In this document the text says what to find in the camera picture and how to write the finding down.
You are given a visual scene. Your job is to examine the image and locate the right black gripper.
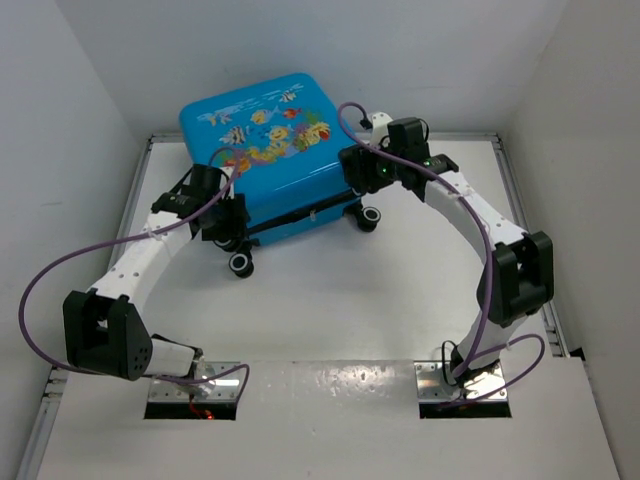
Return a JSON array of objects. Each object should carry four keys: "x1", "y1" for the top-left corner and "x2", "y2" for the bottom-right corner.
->
[{"x1": 352, "y1": 135, "x2": 406, "y2": 191}]

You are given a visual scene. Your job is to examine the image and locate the blue suitcase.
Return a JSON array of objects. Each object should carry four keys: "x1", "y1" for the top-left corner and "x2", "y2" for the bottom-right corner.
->
[{"x1": 179, "y1": 73, "x2": 381, "y2": 278}]

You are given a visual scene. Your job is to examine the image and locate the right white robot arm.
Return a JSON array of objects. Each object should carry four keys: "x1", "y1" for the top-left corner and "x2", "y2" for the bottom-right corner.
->
[{"x1": 339, "y1": 146, "x2": 554, "y2": 386}]

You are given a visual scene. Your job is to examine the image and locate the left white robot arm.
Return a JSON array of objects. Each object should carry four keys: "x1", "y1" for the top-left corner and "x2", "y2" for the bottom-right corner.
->
[{"x1": 63, "y1": 204, "x2": 217, "y2": 386}]

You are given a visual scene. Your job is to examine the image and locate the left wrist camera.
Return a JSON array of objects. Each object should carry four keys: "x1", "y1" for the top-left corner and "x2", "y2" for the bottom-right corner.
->
[{"x1": 151, "y1": 165, "x2": 230, "y2": 219}]

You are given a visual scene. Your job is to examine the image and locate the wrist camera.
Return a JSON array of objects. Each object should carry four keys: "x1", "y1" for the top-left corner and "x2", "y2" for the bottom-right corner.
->
[
  {"x1": 381, "y1": 117, "x2": 459, "y2": 175},
  {"x1": 151, "y1": 165, "x2": 230, "y2": 219}
]

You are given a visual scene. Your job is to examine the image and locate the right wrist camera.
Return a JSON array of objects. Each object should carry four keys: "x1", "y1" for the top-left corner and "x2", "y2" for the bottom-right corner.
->
[{"x1": 381, "y1": 117, "x2": 459, "y2": 175}]

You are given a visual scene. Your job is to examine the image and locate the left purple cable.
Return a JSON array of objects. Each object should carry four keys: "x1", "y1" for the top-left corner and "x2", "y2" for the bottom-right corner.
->
[{"x1": 17, "y1": 148, "x2": 251, "y2": 401}]

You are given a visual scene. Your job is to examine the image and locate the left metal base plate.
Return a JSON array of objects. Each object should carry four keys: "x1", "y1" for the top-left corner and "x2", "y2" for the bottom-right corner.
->
[{"x1": 147, "y1": 360, "x2": 246, "y2": 404}]

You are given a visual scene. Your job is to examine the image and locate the metal base plate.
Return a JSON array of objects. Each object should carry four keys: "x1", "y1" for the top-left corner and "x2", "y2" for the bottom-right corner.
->
[
  {"x1": 147, "y1": 360, "x2": 246, "y2": 404},
  {"x1": 414, "y1": 361, "x2": 508, "y2": 404}
]

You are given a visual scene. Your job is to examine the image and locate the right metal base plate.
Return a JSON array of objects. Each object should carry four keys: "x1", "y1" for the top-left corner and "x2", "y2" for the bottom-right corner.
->
[{"x1": 414, "y1": 361, "x2": 508, "y2": 404}]

